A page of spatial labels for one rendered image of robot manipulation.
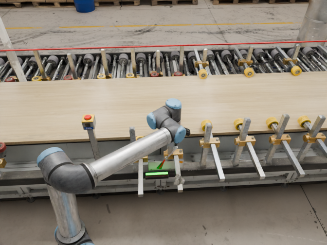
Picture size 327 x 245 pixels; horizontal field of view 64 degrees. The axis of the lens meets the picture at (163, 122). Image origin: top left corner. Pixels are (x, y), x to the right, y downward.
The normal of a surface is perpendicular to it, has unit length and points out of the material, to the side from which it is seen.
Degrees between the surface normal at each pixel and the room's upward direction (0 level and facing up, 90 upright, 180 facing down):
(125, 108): 0
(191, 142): 90
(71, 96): 0
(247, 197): 0
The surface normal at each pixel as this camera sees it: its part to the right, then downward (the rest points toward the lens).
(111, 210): 0.00, -0.74
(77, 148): 0.07, 0.67
